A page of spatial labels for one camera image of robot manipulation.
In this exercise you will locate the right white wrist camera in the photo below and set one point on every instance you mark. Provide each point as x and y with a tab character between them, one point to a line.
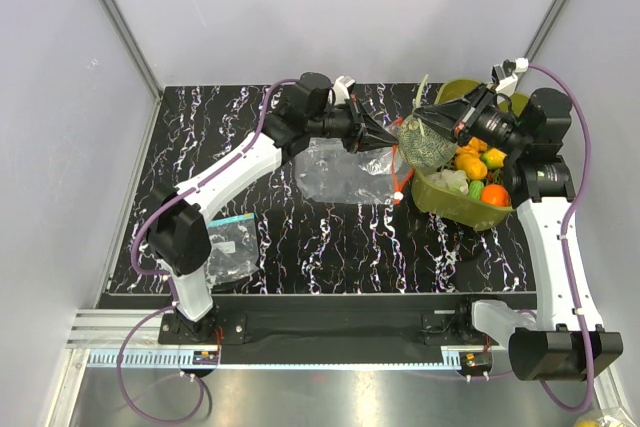
505	76

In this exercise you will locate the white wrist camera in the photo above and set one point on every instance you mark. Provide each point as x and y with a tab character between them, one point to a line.
342	90
505	76

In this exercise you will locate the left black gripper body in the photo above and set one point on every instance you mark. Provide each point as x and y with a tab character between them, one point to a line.
353	134

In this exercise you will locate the green netted melon toy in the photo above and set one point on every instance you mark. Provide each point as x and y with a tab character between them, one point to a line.
422	147

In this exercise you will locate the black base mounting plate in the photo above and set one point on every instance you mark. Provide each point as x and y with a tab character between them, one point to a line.
340	330

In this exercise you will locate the small orange tangerine toy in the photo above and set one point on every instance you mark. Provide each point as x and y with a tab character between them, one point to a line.
496	195

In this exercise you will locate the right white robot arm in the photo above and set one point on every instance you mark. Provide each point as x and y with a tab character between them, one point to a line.
566	340

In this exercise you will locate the blue zip clear bag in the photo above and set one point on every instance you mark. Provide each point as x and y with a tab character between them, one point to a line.
234	251

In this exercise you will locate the red zip clear bag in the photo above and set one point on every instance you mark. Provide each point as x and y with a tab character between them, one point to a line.
326	172

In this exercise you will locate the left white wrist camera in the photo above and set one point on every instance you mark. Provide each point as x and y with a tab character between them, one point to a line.
342	90

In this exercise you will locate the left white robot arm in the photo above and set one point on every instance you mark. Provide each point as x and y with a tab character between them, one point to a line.
293	112

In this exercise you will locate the orange ginger root toy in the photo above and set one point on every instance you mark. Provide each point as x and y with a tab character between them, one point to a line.
475	147

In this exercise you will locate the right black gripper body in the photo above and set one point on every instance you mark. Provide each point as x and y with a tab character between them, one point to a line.
481	102

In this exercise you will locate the green cucumber toy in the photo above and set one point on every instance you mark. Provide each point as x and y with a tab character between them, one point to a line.
475	189

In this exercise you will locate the orange fruit toy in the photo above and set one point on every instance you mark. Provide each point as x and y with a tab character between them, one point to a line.
474	167

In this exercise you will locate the bright green apple toy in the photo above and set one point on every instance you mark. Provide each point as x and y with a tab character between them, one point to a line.
505	99

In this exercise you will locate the olive green plastic basket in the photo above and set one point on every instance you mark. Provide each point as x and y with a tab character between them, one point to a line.
462	208

